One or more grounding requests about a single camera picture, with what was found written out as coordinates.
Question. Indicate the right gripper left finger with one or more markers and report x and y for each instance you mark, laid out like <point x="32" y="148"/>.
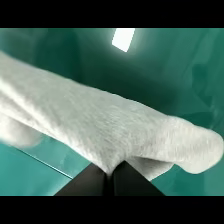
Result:
<point x="87" y="184"/>

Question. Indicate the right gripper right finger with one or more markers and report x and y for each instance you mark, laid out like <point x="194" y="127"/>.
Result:
<point x="133" y="183"/>

